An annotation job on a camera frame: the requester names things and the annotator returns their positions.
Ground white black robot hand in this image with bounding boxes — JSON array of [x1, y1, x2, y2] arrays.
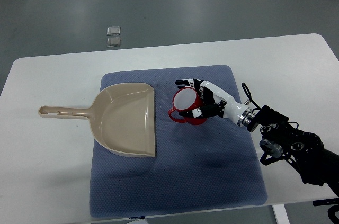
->
[[175, 78, 255, 127]]

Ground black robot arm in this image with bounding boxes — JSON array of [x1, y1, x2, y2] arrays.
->
[[240, 83, 338, 194]]

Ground upper metal floor plate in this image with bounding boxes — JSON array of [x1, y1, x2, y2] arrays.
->
[[106, 26, 121, 36]]

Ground metal floor plate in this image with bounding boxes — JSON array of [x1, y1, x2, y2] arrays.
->
[[106, 26, 121, 36], [106, 36, 121, 47]]

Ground red cup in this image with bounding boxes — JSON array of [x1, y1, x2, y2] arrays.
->
[[168, 87, 206, 126]]

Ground beige plastic dustpan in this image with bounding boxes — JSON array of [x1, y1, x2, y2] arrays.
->
[[38, 83, 156, 157]]

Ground white table leg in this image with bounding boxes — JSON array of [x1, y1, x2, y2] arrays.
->
[[272, 204, 290, 224]]

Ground blue fabric mat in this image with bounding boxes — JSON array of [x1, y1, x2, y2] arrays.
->
[[90, 65, 267, 218]]

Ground lower metal floor plate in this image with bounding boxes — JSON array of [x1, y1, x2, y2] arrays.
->
[[106, 36, 121, 47]]

